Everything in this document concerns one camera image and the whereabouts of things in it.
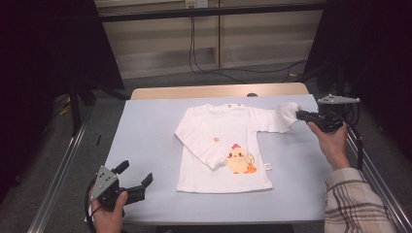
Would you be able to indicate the small black floor piece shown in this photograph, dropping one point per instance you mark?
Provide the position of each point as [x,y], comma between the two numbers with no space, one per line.
[98,139]

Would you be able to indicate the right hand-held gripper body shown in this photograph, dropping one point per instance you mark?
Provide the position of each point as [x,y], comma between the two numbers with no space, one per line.
[330,121]

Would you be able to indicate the person's left hand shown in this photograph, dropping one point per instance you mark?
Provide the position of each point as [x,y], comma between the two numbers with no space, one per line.
[108,220]

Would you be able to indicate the white wall socket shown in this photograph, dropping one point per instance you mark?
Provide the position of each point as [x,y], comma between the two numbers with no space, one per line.
[196,3]

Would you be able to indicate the black horizontal bar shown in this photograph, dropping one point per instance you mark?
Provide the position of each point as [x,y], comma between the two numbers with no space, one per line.
[210,13]

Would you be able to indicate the wooden table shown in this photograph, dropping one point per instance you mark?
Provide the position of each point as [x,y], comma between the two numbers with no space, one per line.
[210,90]

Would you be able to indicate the small dark round object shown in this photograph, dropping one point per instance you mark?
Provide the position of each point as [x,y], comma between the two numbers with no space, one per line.
[252,94]

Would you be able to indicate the person's right hand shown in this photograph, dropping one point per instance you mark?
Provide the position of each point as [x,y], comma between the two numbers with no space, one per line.
[333,145]

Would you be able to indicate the white baby shirt chick print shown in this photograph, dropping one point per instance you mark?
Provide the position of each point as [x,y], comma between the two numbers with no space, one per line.
[207,129]

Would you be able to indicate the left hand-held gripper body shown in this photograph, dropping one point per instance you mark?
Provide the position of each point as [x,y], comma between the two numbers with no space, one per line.
[107,187]

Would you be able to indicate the dark curtain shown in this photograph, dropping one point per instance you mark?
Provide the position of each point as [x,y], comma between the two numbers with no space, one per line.
[375,48]
[39,64]

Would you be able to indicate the black metal stand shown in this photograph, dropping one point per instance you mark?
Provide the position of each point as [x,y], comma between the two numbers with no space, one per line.
[75,106]

